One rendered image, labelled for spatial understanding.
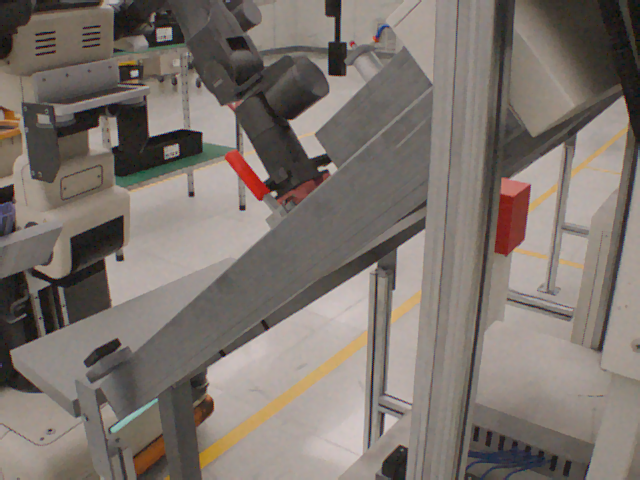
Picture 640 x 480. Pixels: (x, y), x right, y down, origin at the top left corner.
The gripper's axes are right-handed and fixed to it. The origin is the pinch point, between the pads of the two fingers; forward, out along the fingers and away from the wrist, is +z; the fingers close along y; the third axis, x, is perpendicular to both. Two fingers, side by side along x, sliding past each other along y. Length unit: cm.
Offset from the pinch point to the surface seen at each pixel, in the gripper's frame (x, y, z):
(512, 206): 14, 79, 13
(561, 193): 47, 195, 26
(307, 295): 31.9, 23.6, 7.2
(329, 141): -20.6, -17.2, -5.9
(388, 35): 431, 858, -261
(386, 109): -27.4, -17.2, -5.3
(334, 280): 31.9, 32.1, 7.4
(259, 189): -10.7, -17.7, -6.1
